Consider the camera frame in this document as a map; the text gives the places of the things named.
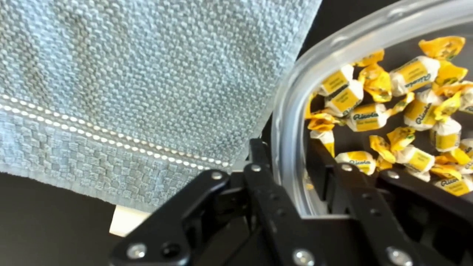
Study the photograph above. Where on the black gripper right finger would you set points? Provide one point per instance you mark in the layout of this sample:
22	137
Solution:
394	221

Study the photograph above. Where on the light blue towel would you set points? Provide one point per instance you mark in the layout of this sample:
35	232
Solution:
149	73

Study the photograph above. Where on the yellow white wrapped candy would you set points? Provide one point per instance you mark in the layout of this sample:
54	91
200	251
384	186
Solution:
416	158
456	97
452	73
367	118
382	147
357	159
323	119
453	186
345	97
422	112
378	82
338	79
401	103
444	45
416	73
326	140
459	156
370	57
400	136
447	134

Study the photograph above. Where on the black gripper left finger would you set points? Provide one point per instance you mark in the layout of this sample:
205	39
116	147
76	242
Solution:
237	221

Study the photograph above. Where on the clear plastic candy container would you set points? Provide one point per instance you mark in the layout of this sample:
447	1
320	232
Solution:
297	97

